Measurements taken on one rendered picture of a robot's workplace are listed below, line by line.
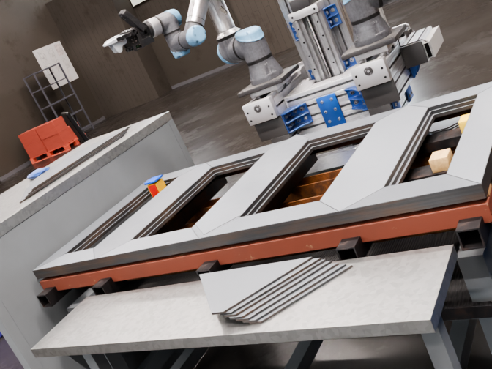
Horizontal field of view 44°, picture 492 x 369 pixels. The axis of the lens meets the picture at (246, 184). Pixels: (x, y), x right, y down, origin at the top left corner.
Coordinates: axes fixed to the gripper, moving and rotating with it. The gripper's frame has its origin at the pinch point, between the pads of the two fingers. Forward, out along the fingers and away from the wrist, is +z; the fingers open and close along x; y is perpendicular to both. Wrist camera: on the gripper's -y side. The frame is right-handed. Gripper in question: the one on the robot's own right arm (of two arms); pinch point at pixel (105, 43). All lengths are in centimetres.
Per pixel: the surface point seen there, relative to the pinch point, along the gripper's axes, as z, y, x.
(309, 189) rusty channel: -16, 66, -71
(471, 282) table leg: 10, 65, -150
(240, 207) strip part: 20, 49, -83
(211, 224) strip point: 30, 50, -80
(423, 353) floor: -19, 133, -100
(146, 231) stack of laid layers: 36, 56, -46
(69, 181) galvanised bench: 36, 43, 7
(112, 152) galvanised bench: 9.7, 44.7, 17.5
